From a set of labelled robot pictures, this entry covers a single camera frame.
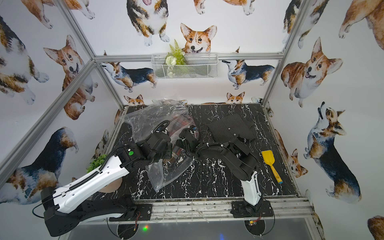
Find clear plastic vacuum bag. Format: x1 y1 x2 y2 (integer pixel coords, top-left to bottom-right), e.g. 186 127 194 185
118 100 199 192

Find dark striped shirt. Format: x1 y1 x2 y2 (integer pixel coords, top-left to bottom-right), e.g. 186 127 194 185
208 114 257 143

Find red plaid shirt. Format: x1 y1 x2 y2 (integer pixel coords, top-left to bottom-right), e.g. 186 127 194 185
163 115 194 165

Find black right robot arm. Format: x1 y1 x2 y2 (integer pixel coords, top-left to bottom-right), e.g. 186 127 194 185
176 126 262 207

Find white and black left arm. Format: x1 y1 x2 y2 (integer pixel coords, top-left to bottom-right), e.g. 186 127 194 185
41 120 172 237

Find green potted plant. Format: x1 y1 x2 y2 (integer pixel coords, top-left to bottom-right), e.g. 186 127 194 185
87 155 107 173

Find yellow plastic spatula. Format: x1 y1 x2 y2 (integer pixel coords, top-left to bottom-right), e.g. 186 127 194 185
262 150 283 184

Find fern and white flower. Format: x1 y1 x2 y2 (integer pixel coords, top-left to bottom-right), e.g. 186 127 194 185
165 40 188 78

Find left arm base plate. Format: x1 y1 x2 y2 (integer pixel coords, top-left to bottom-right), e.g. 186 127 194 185
109 204 153 222

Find white wire wall basket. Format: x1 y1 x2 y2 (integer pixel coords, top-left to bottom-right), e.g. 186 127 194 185
151 53 219 80

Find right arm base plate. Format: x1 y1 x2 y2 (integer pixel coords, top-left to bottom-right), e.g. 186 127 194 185
230 199 274 219

